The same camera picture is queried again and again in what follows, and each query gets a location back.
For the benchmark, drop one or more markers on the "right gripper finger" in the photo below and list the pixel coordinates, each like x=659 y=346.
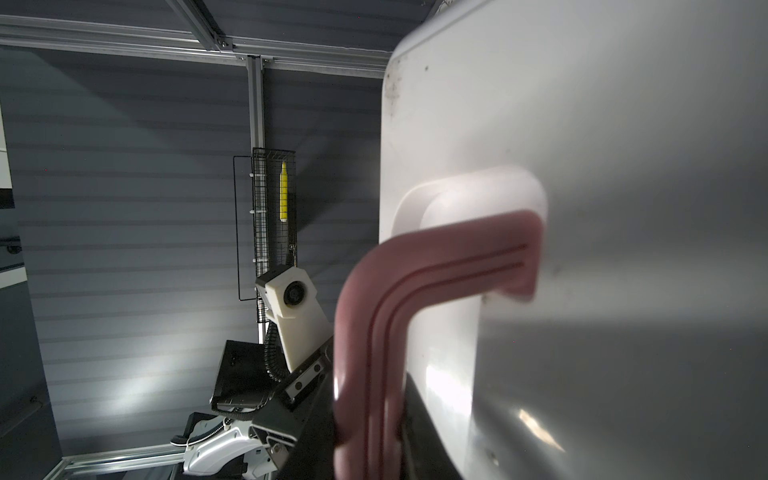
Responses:
x=423 y=453

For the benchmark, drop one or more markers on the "white blue tool box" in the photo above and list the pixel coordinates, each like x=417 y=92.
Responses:
x=573 y=245

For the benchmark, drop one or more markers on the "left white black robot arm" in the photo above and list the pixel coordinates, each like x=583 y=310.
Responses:
x=255 y=421

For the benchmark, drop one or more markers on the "yellow marker pen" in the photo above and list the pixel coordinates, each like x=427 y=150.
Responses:
x=284 y=193

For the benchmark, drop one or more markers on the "black wire basket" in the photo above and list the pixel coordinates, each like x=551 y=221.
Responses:
x=262 y=241

